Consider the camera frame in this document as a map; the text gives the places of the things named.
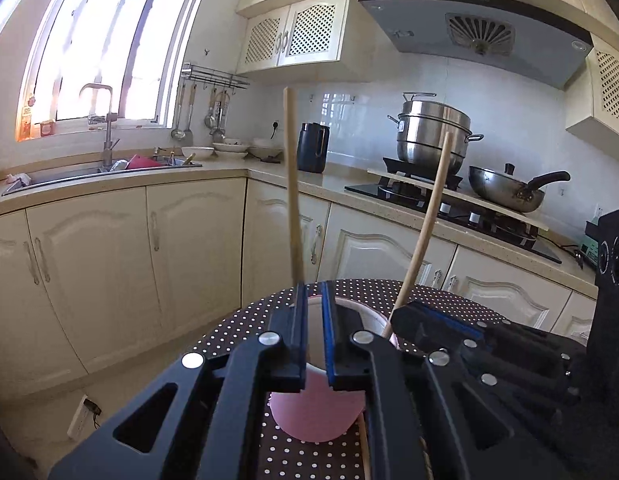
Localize hanging metal spatula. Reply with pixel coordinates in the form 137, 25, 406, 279
182, 85, 195, 146

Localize metal wall utensil rack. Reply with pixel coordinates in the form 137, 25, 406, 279
180, 63, 250, 92

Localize steel wok with black handle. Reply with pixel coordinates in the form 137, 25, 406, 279
468, 162, 571, 213

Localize cream base cabinets under sink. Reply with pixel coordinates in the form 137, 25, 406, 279
0, 177, 248, 401

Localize metal sink faucet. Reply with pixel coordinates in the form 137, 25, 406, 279
80, 83, 121, 171

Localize brown polka dot tablecloth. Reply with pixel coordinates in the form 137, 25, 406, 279
192, 278, 590, 480

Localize hanging metal strainer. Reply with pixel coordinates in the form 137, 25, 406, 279
204, 90, 228, 143

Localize grey range hood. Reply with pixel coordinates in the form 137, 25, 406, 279
358, 0, 594, 91

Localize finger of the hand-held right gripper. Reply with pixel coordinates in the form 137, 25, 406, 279
423, 306, 586, 362
391, 303, 581, 427

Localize steel steamer pot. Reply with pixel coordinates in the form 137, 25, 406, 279
388, 92, 484, 177

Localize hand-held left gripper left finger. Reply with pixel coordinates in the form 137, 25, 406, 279
48, 282, 310, 480

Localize white power strip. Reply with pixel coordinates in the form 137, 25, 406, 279
67, 395, 103, 441

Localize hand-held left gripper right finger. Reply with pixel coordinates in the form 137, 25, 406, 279
321, 281, 573, 480

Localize stack of white dishes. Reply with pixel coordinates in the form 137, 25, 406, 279
213, 139, 250, 158

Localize kitchen window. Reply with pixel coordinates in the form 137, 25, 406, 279
17, 0, 210, 143

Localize cream base cabinets under stove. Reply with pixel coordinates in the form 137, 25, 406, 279
242, 178, 597, 346

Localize steel kitchen sink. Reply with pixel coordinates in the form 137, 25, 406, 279
2, 157, 203, 196

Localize black speaker box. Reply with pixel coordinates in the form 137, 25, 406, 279
592, 207, 619, 287

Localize cream lattice wall cabinet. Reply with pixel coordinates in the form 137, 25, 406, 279
237, 0, 351, 79
564, 35, 619, 153

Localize pink cup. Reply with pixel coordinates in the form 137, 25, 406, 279
270, 295, 400, 445

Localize hanging metal ladle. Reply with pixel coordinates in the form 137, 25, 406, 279
170, 85, 186, 140

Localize dark blue kettle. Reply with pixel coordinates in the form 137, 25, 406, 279
297, 122, 331, 174

